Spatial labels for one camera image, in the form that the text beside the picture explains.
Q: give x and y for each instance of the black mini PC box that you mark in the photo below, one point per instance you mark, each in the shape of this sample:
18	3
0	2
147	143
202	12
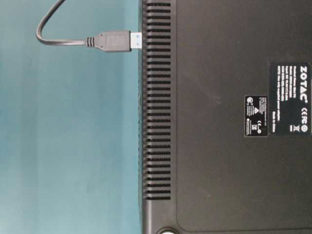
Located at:
225	116

